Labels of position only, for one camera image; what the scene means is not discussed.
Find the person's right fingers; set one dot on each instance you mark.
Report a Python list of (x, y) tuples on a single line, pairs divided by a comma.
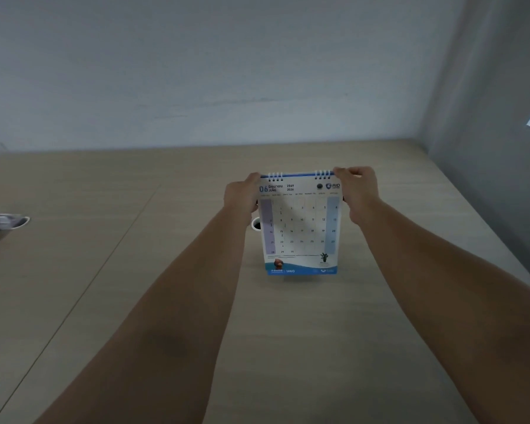
[(347, 173)]

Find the white spiral desk calendar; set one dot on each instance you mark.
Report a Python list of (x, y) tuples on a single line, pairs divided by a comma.
[(300, 225)]

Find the person's left fingers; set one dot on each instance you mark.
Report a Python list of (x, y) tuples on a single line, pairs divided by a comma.
[(253, 177)]

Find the person's right hand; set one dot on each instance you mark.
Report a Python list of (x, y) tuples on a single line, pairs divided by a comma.
[(358, 189)]

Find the person's left hand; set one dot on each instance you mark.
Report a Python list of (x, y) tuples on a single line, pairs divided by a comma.
[(238, 195)]

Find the person's right forearm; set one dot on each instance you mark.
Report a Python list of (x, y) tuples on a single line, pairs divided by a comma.
[(446, 313)]

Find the person's left forearm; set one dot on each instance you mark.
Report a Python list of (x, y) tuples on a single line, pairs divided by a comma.
[(159, 322)]

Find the white cup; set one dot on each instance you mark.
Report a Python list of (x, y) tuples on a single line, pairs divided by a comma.
[(256, 223)]

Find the grey white cloth item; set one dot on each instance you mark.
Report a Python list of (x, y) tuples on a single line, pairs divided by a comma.
[(2, 225)]

